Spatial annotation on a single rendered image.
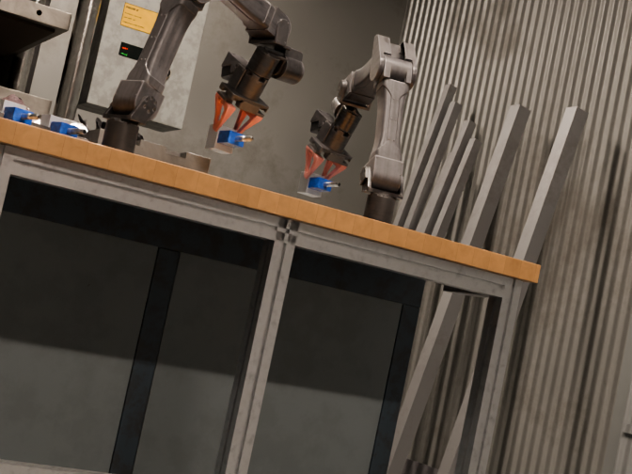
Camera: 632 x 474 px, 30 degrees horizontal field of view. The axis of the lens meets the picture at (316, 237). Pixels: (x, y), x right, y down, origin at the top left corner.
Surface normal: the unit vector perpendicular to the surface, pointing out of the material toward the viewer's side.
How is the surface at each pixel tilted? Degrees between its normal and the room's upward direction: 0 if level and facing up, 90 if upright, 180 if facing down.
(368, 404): 90
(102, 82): 90
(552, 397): 90
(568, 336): 90
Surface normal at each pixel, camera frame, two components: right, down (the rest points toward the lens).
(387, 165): 0.33, -0.32
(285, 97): 0.49, 0.03
